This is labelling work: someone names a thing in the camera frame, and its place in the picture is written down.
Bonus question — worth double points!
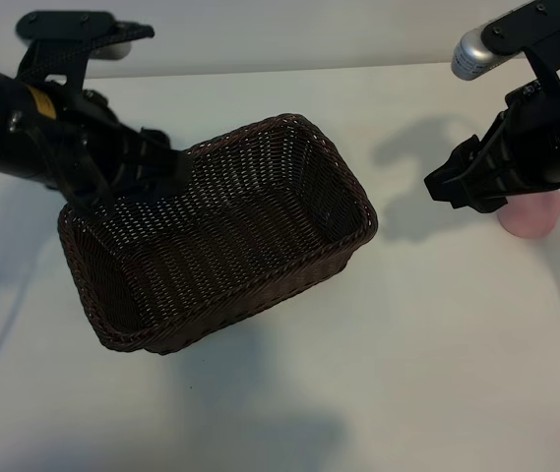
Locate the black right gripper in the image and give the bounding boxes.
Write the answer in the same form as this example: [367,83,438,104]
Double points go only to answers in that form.
[424,78,560,213]

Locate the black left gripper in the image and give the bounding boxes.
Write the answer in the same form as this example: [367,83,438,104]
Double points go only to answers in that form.
[37,81,196,218]

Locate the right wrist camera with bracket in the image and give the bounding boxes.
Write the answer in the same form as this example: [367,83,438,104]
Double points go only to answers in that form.
[450,0,560,94]

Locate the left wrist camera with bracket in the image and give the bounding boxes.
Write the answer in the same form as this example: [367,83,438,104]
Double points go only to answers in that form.
[15,10,156,99]

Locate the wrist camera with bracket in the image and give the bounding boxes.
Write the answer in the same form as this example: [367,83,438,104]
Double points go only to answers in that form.
[15,10,156,99]
[450,0,560,94]

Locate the dark brown woven basket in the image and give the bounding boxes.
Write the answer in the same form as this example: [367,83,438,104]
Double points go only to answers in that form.
[56,112,379,356]

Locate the pink peach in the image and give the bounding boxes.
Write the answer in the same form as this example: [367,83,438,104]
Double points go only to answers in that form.
[499,190,560,241]

